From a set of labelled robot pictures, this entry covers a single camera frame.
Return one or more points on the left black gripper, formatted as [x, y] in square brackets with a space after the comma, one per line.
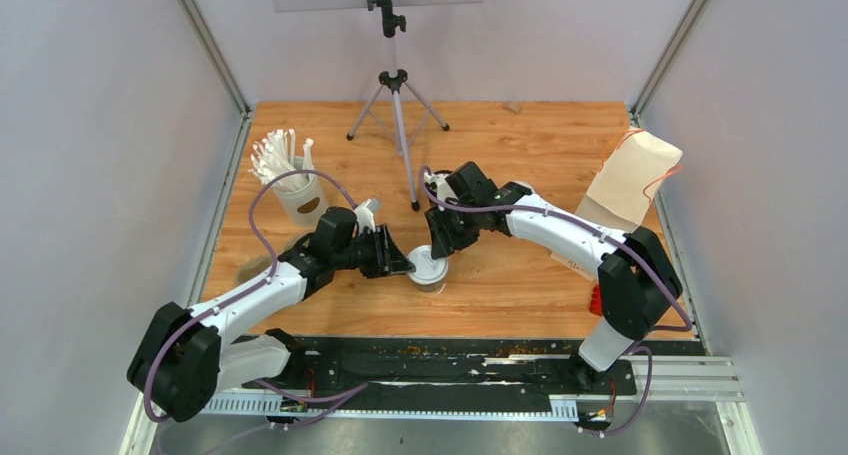
[388, 259]

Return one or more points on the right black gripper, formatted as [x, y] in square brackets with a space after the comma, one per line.
[444, 242]

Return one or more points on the white plastic cup lid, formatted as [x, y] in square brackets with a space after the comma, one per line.
[428, 269]

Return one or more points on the black coffee cup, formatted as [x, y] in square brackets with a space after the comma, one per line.
[434, 287]

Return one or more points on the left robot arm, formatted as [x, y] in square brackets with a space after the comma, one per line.
[188, 355]

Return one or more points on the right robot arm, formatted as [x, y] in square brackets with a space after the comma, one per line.
[638, 284]

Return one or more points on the kraft paper takeout bag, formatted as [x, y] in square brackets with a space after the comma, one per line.
[623, 190]

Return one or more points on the white straw holder cup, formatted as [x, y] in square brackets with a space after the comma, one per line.
[302, 198]

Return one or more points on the pulp cup carrier tray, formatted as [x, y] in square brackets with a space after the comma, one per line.
[252, 268]

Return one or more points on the bundle of wrapped straws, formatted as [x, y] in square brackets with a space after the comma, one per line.
[275, 155]

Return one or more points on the silver tripod stand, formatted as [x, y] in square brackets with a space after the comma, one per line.
[395, 79]

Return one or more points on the red grid block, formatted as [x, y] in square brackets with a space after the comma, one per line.
[595, 303]

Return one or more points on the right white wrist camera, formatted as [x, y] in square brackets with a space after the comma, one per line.
[437, 185]

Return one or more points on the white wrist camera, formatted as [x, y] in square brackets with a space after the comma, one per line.
[437, 185]
[365, 213]

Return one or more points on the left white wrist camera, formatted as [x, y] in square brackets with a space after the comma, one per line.
[365, 213]

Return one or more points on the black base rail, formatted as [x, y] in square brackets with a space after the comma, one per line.
[449, 374]

